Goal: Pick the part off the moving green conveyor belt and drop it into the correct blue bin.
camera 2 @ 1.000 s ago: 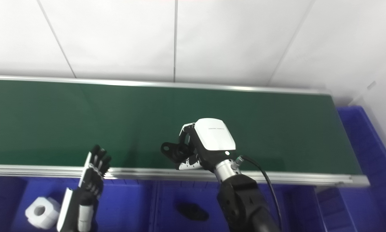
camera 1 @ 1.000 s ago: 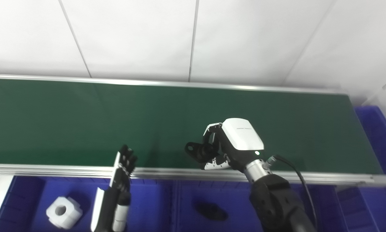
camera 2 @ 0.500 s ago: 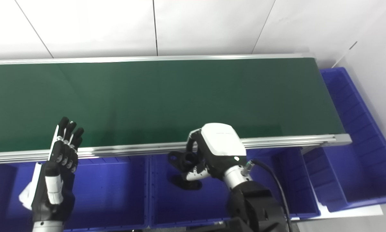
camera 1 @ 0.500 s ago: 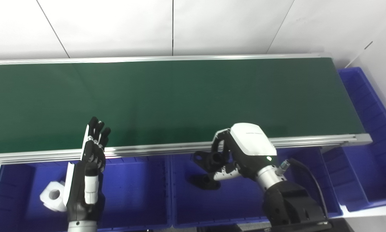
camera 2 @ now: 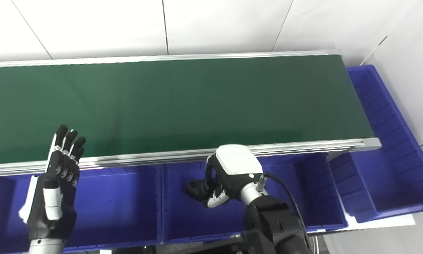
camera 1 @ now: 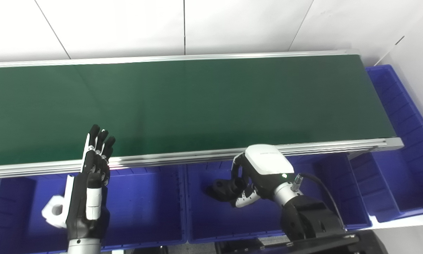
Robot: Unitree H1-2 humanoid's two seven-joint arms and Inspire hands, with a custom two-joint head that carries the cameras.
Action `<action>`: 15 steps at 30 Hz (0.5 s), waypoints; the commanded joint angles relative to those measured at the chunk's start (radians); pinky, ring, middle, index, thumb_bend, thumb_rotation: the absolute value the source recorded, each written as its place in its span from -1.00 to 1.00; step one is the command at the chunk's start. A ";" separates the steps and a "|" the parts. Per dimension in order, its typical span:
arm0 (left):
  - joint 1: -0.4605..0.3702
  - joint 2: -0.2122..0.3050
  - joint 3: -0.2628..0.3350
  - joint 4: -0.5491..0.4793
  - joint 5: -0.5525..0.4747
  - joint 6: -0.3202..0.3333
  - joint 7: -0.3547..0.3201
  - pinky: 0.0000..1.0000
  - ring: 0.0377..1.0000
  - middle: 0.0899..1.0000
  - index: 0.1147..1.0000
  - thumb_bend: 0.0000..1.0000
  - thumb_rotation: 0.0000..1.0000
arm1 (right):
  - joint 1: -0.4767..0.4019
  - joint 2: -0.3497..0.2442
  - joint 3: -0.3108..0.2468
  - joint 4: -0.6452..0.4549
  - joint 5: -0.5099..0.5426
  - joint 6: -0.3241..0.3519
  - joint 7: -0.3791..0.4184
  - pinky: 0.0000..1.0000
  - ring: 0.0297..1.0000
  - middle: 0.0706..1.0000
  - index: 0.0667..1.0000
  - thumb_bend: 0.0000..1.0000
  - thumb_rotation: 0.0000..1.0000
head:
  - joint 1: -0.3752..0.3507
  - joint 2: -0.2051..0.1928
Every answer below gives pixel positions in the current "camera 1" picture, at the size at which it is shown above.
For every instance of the green conveyor belt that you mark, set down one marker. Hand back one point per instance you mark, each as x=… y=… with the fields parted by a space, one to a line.
x=204 y=106
x=183 y=159

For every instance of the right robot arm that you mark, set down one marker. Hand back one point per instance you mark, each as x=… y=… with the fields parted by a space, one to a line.
x=310 y=218

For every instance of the white hexagonal plastic part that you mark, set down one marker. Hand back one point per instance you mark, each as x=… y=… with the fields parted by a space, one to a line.
x=49 y=213

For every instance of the blue bin holding white part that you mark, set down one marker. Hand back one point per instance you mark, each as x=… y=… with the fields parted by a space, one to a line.
x=144 y=208

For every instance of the blue bin holding black part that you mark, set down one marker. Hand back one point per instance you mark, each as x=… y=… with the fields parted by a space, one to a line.
x=342 y=190

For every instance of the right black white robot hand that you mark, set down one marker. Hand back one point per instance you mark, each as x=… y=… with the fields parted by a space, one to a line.
x=267 y=162

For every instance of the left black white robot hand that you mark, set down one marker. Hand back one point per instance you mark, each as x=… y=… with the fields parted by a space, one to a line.
x=79 y=208

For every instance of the empty blue plastic bin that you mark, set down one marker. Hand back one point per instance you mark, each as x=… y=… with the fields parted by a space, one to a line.
x=409 y=169

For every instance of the black flange part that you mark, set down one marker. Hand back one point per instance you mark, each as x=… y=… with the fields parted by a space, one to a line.
x=218 y=190

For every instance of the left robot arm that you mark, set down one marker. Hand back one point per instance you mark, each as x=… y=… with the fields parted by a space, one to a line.
x=84 y=247

